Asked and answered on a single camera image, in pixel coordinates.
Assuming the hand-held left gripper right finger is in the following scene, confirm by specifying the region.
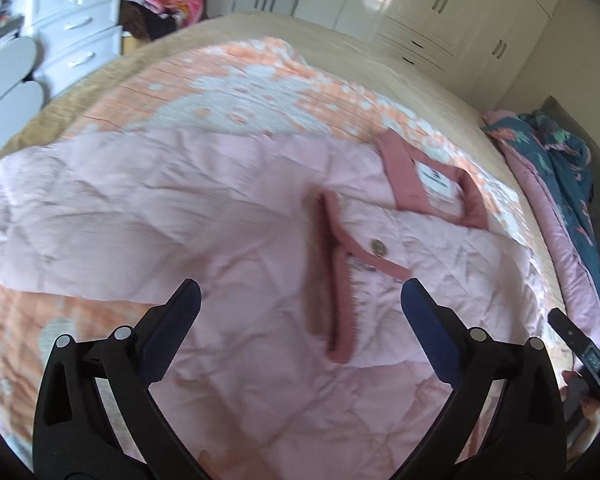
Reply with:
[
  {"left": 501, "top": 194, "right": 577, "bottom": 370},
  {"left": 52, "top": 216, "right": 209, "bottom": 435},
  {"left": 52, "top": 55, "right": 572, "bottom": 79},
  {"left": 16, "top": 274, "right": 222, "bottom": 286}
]
[{"left": 390, "top": 278, "right": 566, "bottom": 480}]

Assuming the white oval panel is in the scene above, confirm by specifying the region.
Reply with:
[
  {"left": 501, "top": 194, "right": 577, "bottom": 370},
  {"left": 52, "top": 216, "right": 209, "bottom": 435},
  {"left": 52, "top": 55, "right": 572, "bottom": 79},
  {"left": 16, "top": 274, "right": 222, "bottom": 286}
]
[
  {"left": 0, "top": 80, "right": 46, "bottom": 167},
  {"left": 0, "top": 37, "right": 39, "bottom": 117}
]

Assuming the bed with beige cover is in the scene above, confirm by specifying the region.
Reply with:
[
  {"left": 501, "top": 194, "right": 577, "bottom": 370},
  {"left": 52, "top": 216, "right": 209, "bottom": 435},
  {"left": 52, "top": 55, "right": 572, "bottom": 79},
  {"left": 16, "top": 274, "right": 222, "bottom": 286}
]
[{"left": 0, "top": 10, "right": 573, "bottom": 376}]

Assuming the teal floral quilt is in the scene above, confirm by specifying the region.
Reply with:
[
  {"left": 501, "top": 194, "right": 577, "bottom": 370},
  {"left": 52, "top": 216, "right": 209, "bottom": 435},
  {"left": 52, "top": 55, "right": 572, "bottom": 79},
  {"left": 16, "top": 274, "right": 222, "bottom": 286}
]
[{"left": 482, "top": 107, "right": 600, "bottom": 411}]

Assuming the orange and white blanket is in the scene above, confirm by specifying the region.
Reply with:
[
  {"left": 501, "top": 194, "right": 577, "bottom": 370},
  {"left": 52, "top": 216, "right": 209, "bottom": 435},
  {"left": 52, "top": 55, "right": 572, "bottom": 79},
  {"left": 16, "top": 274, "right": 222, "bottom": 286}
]
[{"left": 0, "top": 35, "right": 555, "bottom": 461}]

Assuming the white wardrobe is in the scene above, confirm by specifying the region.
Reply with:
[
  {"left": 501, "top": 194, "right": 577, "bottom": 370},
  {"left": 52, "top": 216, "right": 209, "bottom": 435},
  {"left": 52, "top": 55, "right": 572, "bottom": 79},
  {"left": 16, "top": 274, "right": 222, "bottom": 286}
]
[{"left": 227, "top": 0, "right": 565, "bottom": 98}]

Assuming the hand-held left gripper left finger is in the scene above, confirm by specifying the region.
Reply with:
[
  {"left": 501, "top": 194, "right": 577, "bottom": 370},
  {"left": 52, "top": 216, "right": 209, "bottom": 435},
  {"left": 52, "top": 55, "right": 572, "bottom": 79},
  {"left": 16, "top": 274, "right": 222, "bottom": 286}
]
[{"left": 32, "top": 278, "right": 215, "bottom": 480}]

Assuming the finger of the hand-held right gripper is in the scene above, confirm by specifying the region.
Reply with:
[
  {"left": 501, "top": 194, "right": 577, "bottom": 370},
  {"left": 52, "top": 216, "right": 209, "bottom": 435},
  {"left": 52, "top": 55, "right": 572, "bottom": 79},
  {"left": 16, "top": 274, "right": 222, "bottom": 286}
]
[{"left": 548, "top": 307, "right": 600, "bottom": 406}]

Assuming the pink quilted jacket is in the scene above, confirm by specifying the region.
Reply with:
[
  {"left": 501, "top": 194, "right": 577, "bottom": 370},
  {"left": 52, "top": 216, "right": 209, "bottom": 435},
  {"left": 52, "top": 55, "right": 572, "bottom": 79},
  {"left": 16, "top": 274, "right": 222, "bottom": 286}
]
[{"left": 0, "top": 127, "right": 568, "bottom": 480}]

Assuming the dark brown cloth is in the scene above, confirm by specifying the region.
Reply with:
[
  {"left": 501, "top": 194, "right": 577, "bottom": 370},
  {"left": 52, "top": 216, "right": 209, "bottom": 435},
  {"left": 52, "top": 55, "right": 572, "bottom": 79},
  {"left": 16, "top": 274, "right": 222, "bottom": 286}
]
[{"left": 119, "top": 0, "right": 183, "bottom": 45}]

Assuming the white chest of drawers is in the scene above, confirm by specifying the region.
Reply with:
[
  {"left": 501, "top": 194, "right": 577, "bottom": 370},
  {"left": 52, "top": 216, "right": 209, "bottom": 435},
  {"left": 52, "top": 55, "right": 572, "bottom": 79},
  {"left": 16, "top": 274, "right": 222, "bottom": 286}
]
[{"left": 17, "top": 0, "right": 126, "bottom": 98}]

